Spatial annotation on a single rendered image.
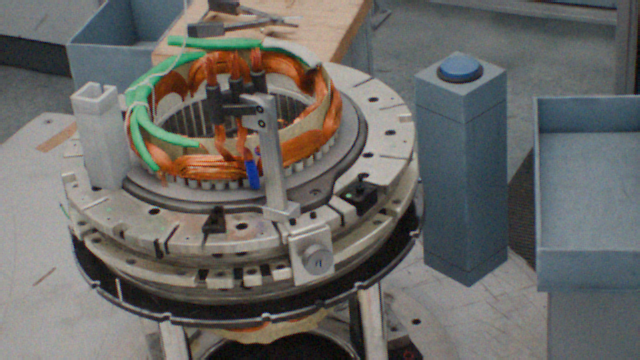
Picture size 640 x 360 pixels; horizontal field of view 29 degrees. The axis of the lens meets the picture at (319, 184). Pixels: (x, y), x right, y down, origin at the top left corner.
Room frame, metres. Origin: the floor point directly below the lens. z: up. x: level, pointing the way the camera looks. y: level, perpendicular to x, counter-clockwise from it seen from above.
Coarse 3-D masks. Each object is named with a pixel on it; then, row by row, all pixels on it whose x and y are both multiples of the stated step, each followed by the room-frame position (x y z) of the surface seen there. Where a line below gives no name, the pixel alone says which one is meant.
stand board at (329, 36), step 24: (240, 0) 1.34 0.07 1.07; (264, 0) 1.33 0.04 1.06; (312, 0) 1.32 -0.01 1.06; (336, 0) 1.31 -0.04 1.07; (360, 0) 1.30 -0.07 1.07; (312, 24) 1.26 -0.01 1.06; (336, 24) 1.25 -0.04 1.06; (360, 24) 1.29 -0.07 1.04; (168, 48) 1.24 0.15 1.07; (192, 48) 1.23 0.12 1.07; (312, 48) 1.20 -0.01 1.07; (336, 48) 1.20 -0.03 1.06
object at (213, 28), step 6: (192, 24) 1.23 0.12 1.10; (198, 24) 1.22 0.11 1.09; (204, 24) 1.22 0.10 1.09; (210, 24) 1.22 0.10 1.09; (216, 24) 1.22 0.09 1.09; (222, 24) 1.22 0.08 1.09; (192, 30) 1.22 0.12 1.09; (198, 30) 1.22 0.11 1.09; (204, 30) 1.22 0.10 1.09; (210, 30) 1.22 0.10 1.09; (216, 30) 1.22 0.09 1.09; (222, 30) 1.22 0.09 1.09; (192, 36) 1.22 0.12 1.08; (198, 36) 1.22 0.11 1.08; (204, 36) 1.22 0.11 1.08; (210, 36) 1.22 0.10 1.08; (216, 36) 1.22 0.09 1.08
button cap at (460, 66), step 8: (456, 56) 1.19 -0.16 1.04; (464, 56) 1.18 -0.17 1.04; (448, 64) 1.17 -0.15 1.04; (456, 64) 1.17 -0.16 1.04; (464, 64) 1.17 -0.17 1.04; (472, 64) 1.16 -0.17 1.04; (448, 72) 1.16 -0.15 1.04; (456, 72) 1.15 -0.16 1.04; (464, 72) 1.15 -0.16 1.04; (472, 72) 1.15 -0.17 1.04
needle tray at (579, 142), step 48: (576, 96) 1.04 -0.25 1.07; (624, 96) 1.03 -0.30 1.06; (576, 144) 1.02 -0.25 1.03; (624, 144) 1.01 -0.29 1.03; (576, 192) 0.94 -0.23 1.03; (624, 192) 0.93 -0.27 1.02; (576, 240) 0.87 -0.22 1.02; (624, 240) 0.86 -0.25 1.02; (576, 288) 0.80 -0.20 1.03; (624, 288) 0.79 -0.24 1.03; (576, 336) 0.87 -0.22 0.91; (624, 336) 0.86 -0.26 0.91
